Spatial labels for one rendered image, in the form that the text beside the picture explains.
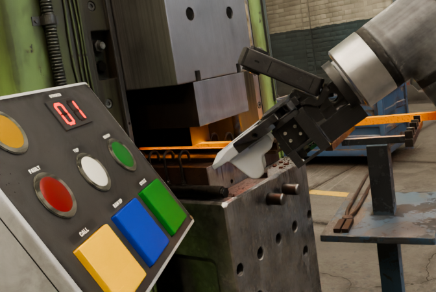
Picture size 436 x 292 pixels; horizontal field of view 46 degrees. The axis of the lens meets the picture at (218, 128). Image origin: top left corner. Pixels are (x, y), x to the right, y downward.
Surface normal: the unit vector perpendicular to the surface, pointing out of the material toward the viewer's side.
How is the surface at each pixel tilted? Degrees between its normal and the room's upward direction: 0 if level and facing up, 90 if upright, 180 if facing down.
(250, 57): 88
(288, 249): 90
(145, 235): 60
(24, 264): 90
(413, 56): 110
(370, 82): 104
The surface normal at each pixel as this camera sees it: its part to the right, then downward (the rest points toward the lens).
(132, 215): 0.77, -0.59
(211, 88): 0.81, -0.04
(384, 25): -0.55, -0.44
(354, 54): -0.47, -0.29
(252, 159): -0.21, 0.19
